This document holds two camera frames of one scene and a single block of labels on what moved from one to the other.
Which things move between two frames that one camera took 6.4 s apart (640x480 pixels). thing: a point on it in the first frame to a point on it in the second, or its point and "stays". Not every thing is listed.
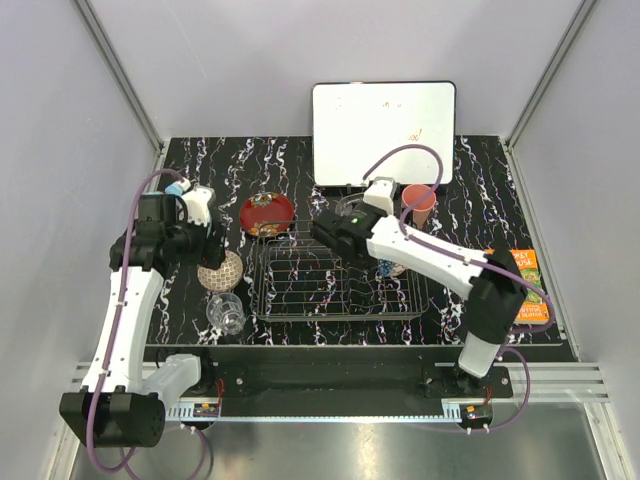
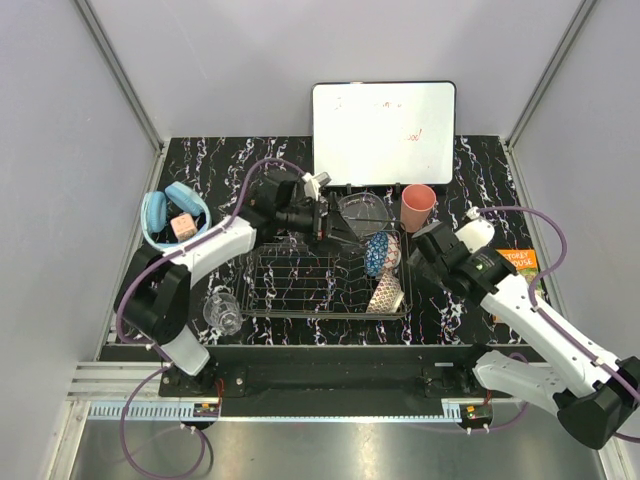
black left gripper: [207, 254] to [336, 226]
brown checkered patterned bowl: [224, 278] to [387, 296]
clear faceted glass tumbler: [225, 312] stays
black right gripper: [354, 206] to [414, 257]
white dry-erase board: [355, 123] stays
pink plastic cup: [422, 209] stays
